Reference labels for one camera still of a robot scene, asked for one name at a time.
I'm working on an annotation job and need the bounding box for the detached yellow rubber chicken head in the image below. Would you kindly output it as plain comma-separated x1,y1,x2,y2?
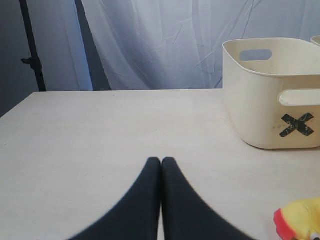
273,197,320,240

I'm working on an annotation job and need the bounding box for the black light stand pole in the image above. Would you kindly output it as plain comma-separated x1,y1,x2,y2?
19,0,47,92

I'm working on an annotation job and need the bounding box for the cream bin with O mark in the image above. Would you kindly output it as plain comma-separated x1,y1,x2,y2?
310,35,320,46

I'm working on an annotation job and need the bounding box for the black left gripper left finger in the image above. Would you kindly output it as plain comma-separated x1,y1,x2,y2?
71,157,161,240

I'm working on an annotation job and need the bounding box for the cream bin with X mark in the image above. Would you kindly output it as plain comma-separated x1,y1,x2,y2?
222,37,320,149

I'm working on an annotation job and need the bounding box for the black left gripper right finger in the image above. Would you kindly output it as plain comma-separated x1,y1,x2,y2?
162,157,252,240

